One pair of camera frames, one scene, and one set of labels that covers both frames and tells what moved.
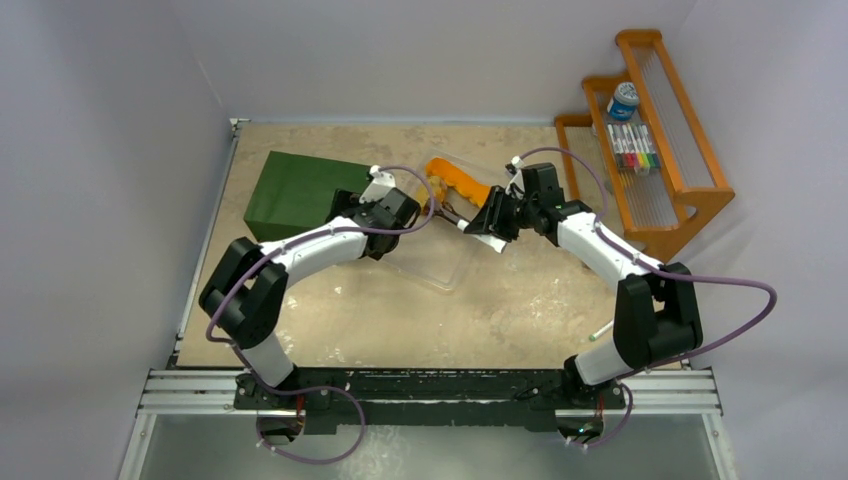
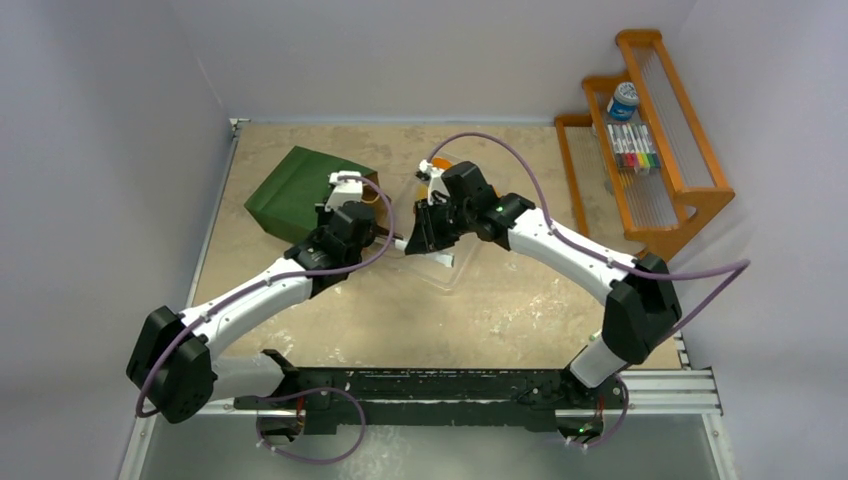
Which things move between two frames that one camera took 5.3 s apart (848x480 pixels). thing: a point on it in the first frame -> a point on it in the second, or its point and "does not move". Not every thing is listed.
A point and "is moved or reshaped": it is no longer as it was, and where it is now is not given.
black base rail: x=425 y=401 does not move
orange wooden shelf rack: x=656 y=162 does not move
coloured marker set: x=633 y=147 does not move
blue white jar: x=624 y=101 does not move
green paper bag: x=292 y=190 is moved or reshaped
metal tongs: x=461 y=223 is moved or reshaped
